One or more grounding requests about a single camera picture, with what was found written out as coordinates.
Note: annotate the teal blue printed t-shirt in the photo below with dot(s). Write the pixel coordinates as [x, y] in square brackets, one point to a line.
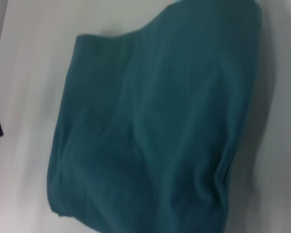
[160, 121]

